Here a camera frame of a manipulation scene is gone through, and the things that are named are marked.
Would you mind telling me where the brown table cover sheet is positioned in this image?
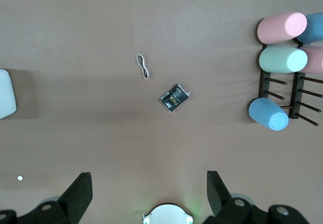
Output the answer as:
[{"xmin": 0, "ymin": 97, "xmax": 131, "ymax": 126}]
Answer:
[{"xmin": 0, "ymin": 0, "xmax": 323, "ymax": 224}]

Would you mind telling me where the pink plastic cup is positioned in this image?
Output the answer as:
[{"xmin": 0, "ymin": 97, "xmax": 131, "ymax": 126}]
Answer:
[
  {"xmin": 257, "ymin": 12, "xmax": 308, "ymax": 45},
  {"xmin": 298, "ymin": 45, "xmax": 323, "ymax": 75}
]

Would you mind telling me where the small white lidded bin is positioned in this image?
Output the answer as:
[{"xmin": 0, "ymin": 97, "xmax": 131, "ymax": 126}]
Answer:
[{"xmin": 0, "ymin": 69, "xmax": 18, "ymax": 120}]

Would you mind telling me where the light blue plastic cup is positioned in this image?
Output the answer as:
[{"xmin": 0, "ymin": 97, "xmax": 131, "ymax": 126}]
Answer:
[
  {"xmin": 295, "ymin": 12, "xmax": 323, "ymax": 44},
  {"xmin": 248, "ymin": 97, "xmax": 289, "ymax": 132}
]

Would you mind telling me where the dark wooden cup rack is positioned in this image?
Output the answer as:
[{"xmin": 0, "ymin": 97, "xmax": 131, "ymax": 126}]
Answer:
[{"xmin": 259, "ymin": 38, "xmax": 323, "ymax": 128}]

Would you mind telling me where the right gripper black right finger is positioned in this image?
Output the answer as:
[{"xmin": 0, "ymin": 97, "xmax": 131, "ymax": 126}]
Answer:
[{"xmin": 203, "ymin": 170, "xmax": 310, "ymax": 224}]

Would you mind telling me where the mint green plastic cup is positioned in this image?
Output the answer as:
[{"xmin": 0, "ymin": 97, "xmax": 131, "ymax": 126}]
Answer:
[{"xmin": 259, "ymin": 45, "xmax": 308, "ymax": 74}]

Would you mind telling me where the black snack wrapper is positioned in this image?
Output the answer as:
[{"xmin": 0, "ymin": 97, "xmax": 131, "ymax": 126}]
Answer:
[{"xmin": 159, "ymin": 83, "xmax": 191, "ymax": 113}]

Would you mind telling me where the beige rubber band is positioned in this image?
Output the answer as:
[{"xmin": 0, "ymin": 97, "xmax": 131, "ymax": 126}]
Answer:
[{"xmin": 136, "ymin": 54, "xmax": 150, "ymax": 80}]

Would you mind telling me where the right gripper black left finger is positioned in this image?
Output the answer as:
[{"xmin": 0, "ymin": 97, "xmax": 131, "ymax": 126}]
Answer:
[{"xmin": 0, "ymin": 172, "xmax": 93, "ymax": 224}]

